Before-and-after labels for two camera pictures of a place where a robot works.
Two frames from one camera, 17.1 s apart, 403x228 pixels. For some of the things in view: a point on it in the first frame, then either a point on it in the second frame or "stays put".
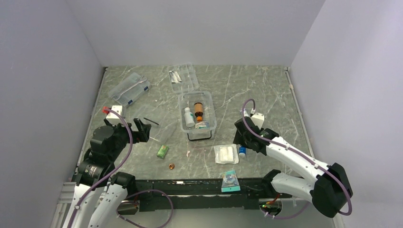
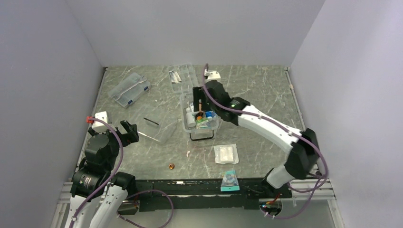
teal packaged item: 229,182 stays put
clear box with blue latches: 131,89 stays put
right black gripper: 239,139 -> 199,94
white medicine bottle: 189,118 stays put
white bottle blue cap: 242,151 -> 209,115
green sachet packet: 162,150 -> 201,120
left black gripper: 142,134 -> 131,136
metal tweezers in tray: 175,78 stays put
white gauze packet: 226,154 stays put
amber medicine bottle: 198,111 stays put
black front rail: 176,194 stays put
